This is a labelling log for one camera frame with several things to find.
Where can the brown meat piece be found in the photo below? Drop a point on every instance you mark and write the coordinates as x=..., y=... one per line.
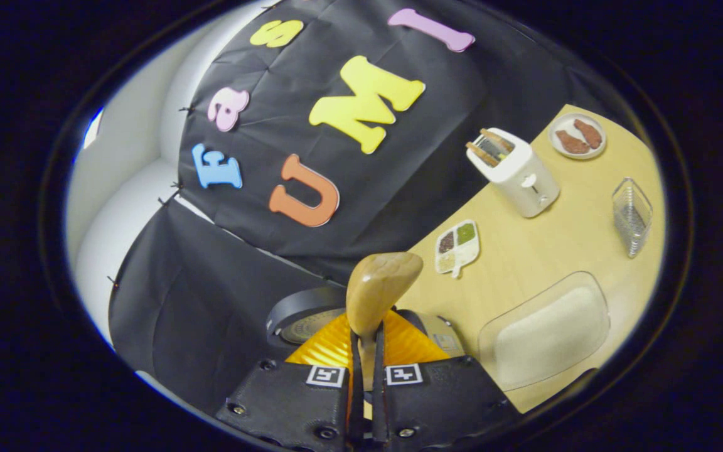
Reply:
x=589, y=133
x=572, y=143

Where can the black backdrop cloth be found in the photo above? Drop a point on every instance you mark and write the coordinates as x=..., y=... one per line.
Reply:
x=311, y=245

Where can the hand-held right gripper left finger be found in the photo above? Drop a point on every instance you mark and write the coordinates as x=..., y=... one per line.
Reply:
x=286, y=402

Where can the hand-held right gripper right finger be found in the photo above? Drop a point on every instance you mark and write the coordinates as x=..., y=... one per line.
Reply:
x=443, y=402

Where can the toast slice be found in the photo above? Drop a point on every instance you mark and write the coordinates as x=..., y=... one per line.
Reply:
x=482, y=154
x=496, y=139

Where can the white divided bean plate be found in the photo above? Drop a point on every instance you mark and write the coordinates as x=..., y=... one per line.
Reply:
x=457, y=248

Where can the clear mesh chopstick holder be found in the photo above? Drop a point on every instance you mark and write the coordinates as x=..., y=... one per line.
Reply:
x=631, y=216

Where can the white toaster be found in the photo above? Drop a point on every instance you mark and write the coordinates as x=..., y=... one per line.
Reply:
x=524, y=182

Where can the clear tray of rice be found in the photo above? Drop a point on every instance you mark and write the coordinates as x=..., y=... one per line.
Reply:
x=550, y=333

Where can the wooden spoon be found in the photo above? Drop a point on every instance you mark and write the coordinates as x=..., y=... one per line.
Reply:
x=377, y=282

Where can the round white meat plate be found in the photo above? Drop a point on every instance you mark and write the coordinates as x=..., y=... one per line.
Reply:
x=578, y=155

